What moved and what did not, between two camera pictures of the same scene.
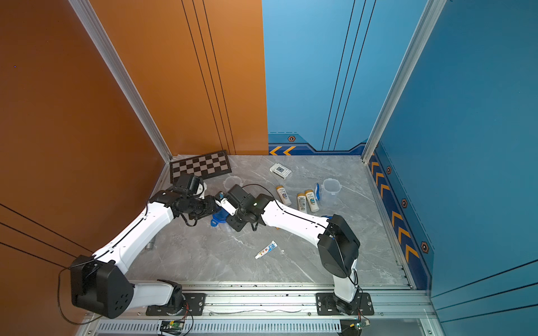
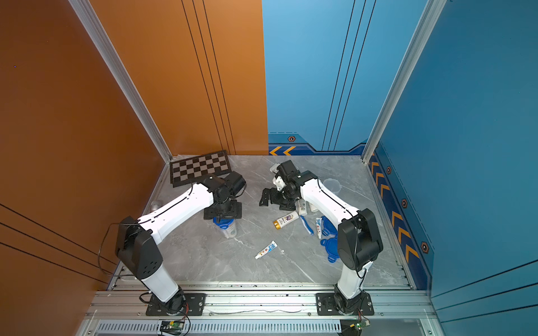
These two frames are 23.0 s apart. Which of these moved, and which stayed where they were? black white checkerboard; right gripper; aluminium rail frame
Moved: right gripper
Stayed: aluminium rail frame; black white checkerboard
